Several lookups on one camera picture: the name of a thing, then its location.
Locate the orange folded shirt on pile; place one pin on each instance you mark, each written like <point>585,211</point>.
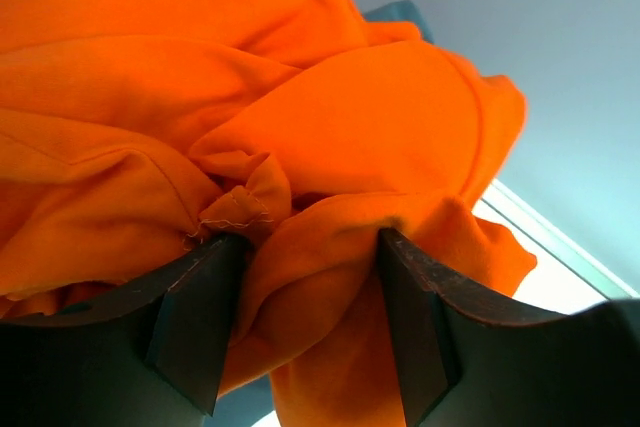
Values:
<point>102,102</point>

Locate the grey-blue folded shirt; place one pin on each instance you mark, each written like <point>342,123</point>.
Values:
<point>401,11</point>

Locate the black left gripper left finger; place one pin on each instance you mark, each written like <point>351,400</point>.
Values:
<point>150,352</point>

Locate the orange t shirt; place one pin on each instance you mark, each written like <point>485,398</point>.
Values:
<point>404,135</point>

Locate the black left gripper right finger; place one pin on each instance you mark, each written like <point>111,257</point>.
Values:
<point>467,355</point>

